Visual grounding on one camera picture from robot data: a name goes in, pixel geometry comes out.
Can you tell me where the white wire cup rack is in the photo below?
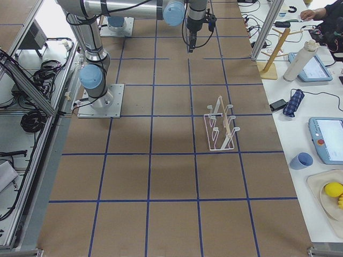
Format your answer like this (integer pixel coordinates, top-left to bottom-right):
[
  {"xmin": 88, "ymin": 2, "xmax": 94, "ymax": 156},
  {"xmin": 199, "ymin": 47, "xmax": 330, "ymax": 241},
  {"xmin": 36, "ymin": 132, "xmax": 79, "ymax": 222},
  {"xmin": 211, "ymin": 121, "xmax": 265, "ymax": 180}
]
[{"xmin": 203, "ymin": 95, "xmax": 240, "ymax": 152}]

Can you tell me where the blue teach pendant near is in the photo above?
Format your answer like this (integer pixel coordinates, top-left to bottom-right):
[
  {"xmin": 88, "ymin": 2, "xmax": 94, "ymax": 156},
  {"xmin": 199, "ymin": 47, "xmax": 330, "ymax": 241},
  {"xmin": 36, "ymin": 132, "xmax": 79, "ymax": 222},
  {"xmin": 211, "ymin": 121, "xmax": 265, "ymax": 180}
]
[{"xmin": 309, "ymin": 117, "xmax": 342, "ymax": 165}]

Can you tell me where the blue teach pendant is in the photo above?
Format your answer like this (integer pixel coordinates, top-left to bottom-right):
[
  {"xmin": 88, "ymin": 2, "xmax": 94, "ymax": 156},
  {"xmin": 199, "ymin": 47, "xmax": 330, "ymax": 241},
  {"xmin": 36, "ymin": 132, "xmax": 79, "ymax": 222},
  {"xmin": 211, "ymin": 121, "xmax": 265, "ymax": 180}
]
[
  {"xmin": 297, "ymin": 55, "xmax": 333, "ymax": 82},
  {"xmin": 309, "ymin": 117, "xmax": 342, "ymax": 165}
]

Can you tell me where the black phone on desk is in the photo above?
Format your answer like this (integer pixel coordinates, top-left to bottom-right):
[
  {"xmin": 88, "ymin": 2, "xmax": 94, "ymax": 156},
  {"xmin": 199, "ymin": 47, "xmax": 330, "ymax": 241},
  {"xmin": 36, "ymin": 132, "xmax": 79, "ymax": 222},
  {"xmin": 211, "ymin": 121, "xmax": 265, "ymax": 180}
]
[{"xmin": 270, "ymin": 99, "xmax": 288, "ymax": 112}]

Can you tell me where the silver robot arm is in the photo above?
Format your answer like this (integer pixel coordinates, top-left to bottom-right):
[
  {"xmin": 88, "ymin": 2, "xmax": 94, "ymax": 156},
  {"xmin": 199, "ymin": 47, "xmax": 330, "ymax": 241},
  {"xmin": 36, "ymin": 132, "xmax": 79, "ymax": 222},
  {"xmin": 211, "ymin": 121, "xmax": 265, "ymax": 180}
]
[
  {"xmin": 107, "ymin": 16, "xmax": 127, "ymax": 31},
  {"xmin": 58, "ymin": 1, "xmax": 208, "ymax": 110}
]

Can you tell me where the blue grey cup on desk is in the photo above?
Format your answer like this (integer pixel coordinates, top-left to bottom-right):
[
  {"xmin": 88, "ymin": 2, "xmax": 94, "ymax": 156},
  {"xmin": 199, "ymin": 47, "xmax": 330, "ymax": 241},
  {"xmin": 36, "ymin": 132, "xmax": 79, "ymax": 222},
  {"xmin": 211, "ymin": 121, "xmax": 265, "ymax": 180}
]
[{"xmin": 289, "ymin": 152, "xmax": 313, "ymax": 170}]

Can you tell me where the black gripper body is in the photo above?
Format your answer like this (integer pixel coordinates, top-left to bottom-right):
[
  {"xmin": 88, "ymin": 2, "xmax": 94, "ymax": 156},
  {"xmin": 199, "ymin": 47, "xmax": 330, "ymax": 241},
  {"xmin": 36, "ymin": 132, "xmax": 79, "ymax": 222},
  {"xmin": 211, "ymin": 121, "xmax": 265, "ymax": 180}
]
[{"xmin": 187, "ymin": 0, "xmax": 207, "ymax": 33}]

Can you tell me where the wooden mug tree stand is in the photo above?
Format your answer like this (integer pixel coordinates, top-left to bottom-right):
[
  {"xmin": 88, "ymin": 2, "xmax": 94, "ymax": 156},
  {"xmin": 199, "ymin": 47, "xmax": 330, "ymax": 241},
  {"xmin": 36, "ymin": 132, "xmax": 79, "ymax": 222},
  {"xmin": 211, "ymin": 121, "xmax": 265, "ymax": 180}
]
[{"xmin": 257, "ymin": 28, "xmax": 303, "ymax": 80}]

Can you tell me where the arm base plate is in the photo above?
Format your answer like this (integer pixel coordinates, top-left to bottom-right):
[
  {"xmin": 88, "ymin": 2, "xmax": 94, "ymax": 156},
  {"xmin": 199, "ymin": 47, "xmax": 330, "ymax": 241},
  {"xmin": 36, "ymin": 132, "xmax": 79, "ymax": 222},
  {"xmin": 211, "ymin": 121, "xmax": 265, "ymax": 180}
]
[
  {"xmin": 77, "ymin": 84, "xmax": 124, "ymax": 118},
  {"xmin": 100, "ymin": 17, "xmax": 134, "ymax": 37}
]

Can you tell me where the blue teach pendant far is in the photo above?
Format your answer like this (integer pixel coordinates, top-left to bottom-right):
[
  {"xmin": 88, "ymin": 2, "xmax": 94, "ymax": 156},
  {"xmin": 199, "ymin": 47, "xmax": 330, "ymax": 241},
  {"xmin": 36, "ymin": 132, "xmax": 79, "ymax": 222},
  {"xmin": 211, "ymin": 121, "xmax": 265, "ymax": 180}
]
[{"xmin": 297, "ymin": 55, "xmax": 333, "ymax": 82}]

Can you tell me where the beige tray with plate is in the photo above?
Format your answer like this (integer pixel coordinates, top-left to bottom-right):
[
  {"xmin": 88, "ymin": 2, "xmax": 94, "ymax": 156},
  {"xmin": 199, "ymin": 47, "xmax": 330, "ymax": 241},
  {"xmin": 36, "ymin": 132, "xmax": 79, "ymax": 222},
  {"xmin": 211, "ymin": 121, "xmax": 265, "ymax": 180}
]
[{"xmin": 307, "ymin": 170, "xmax": 342, "ymax": 239}]

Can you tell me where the yellow toy lemon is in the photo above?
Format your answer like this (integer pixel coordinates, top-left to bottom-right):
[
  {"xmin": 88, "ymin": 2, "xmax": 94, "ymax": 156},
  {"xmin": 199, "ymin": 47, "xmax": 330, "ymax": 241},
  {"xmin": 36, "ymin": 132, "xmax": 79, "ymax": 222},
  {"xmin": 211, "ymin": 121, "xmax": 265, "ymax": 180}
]
[{"xmin": 324, "ymin": 182, "xmax": 343, "ymax": 198}]

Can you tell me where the folded plaid umbrella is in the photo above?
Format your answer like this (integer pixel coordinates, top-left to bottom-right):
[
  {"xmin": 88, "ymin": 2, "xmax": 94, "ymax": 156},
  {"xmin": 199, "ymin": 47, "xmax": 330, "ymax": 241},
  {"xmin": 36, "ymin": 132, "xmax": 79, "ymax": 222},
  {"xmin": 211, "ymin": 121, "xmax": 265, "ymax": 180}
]
[{"xmin": 282, "ymin": 89, "xmax": 304, "ymax": 118}]

